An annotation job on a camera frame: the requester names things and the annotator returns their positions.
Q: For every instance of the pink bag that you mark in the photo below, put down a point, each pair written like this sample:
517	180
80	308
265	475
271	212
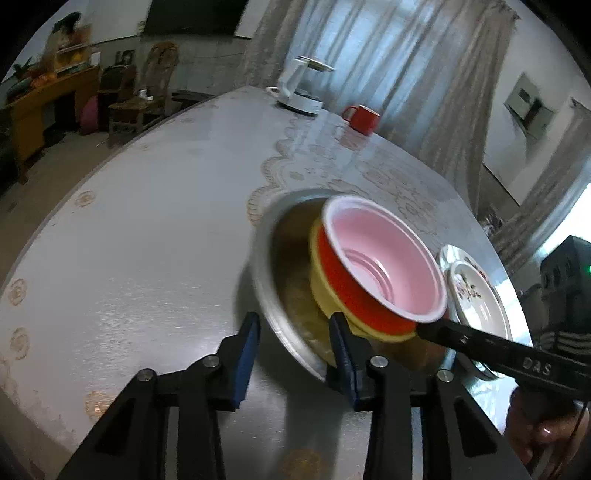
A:
89	115

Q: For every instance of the person's right hand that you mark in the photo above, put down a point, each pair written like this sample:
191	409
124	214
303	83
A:
540	424

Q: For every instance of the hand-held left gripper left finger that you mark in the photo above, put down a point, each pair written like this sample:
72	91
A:
244	364

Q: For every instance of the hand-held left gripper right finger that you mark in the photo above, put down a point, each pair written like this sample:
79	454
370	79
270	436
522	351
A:
344	364

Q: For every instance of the person's right forearm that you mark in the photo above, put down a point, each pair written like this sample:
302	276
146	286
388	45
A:
568	344

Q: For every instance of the large pink-rimmed floral plate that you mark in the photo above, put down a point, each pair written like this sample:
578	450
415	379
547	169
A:
445	258

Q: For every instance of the bright window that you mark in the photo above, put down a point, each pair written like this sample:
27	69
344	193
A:
581	212

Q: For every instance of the white electric kettle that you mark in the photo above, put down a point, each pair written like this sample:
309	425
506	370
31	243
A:
300	99

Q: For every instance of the white plate with flower centre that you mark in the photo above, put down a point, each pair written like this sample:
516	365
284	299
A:
471	290

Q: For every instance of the small wooden shelf rack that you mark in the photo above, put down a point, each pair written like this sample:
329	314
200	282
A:
71	50

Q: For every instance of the wide beige curtain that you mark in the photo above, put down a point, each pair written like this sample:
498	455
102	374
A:
392	55

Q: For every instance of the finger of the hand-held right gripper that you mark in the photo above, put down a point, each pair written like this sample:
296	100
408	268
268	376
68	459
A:
498	353

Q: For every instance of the wooden cabinet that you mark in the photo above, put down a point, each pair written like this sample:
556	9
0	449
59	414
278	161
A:
41	110

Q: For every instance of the red mug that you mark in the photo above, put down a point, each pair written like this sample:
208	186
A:
364	121

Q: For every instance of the red plastic bowl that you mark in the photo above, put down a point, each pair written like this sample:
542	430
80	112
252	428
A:
383	258

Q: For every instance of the yellow bowl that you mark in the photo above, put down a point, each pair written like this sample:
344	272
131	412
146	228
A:
323	286

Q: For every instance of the black wall television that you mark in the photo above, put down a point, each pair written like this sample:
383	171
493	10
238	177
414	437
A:
194	18

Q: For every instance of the stainless steel bowl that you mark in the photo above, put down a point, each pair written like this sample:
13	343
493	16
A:
286	277

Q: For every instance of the narrow beige curtain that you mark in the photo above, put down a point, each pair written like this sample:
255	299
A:
545	194

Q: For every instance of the grey wall electrical box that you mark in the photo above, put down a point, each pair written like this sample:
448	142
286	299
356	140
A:
526	104

